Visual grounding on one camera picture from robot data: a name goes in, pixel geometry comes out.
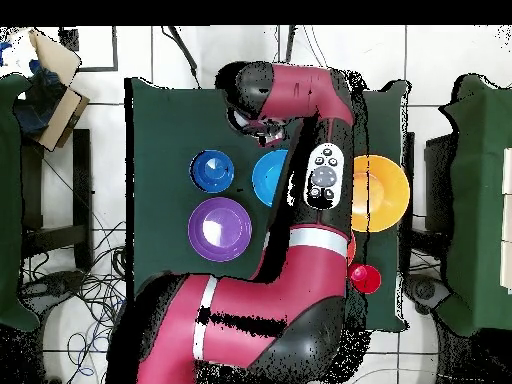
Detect large blue bowl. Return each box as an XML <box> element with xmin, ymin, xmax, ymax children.
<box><xmin>251</xmin><ymin>149</ymin><xmax>290</xmax><ymax>208</ymax></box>

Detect black chair frame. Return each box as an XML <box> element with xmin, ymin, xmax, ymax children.
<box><xmin>399</xmin><ymin>131</ymin><xmax>457</xmax><ymax>249</ymax></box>

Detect white boxes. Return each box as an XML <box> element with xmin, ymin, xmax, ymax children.
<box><xmin>499</xmin><ymin>146</ymin><xmax>512</xmax><ymax>296</ymax></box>

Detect red cup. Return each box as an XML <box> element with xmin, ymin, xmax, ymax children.
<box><xmin>348</xmin><ymin>262</ymin><xmax>382</xmax><ymax>296</ymax></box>

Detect yellow bowl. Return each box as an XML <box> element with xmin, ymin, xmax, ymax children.
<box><xmin>350</xmin><ymin>154</ymin><xmax>411</xmax><ymax>234</ymax></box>

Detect green covered table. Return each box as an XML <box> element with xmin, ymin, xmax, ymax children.
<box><xmin>437</xmin><ymin>72</ymin><xmax>512</xmax><ymax>337</ymax></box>
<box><xmin>0</xmin><ymin>72</ymin><xmax>41</xmax><ymax>333</ymax></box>

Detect black tripod leg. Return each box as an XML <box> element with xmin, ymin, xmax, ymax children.
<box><xmin>160</xmin><ymin>25</ymin><xmax>202</xmax><ymax>90</ymax></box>

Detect tangle of floor cables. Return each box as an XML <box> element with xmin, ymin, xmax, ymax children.
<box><xmin>21</xmin><ymin>219</ymin><xmax>131</xmax><ymax>384</ymax></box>

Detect wide purple bowl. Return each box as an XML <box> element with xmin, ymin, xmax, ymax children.
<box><xmin>187</xmin><ymin>196</ymin><xmax>253</xmax><ymax>263</ymax></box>

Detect dark green tablecloth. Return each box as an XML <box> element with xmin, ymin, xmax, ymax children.
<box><xmin>124</xmin><ymin>76</ymin><xmax>411</xmax><ymax>333</ymax></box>

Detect black stool frame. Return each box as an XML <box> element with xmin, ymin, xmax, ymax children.
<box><xmin>20</xmin><ymin>127</ymin><xmax>94</xmax><ymax>273</ymax></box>

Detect blue cloth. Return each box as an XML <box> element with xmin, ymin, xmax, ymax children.
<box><xmin>12</xmin><ymin>59</ymin><xmax>67</xmax><ymax>137</ymax></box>

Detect thin black frame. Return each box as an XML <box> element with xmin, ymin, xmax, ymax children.
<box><xmin>58</xmin><ymin>25</ymin><xmax>120</xmax><ymax>73</ymax></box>

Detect black chair base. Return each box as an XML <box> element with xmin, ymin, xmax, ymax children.
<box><xmin>19</xmin><ymin>269</ymin><xmax>86</xmax><ymax>317</ymax></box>
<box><xmin>402</xmin><ymin>272</ymin><xmax>452</xmax><ymax>317</ymax></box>

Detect small dark blue bowl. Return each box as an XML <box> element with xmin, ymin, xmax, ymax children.
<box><xmin>189</xmin><ymin>149</ymin><xmax>236</xmax><ymax>195</ymax></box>

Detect wide orange bowl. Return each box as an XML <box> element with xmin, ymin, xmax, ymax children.
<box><xmin>346</xmin><ymin>231</ymin><xmax>358</xmax><ymax>266</ymax></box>

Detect short black leg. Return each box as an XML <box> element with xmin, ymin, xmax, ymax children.
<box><xmin>284</xmin><ymin>25</ymin><xmax>297</xmax><ymax>64</ymax></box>

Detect cardboard box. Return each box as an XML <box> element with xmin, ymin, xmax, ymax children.
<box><xmin>13</xmin><ymin>28</ymin><xmax>91</xmax><ymax>153</ymax></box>

